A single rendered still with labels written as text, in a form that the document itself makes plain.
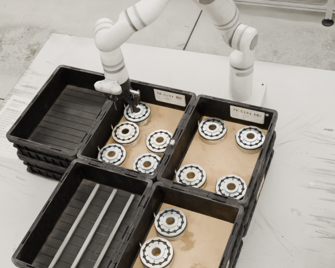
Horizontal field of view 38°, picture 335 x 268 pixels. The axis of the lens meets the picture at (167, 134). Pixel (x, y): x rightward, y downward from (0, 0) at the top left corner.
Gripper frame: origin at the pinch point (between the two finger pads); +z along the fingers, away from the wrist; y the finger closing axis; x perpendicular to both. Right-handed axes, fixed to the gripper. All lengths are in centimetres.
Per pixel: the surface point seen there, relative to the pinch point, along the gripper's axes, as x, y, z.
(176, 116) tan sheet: -15.1, -11.1, 17.7
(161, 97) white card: -18.5, -4.2, 12.3
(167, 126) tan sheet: -9.5, -9.8, 17.8
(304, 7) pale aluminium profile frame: -189, -29, 88
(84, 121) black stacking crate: -2.7, 22.6, 18.0
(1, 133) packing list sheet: 5, 63, 31
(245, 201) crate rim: 19, -48, 8
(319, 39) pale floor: -173, -43, 100
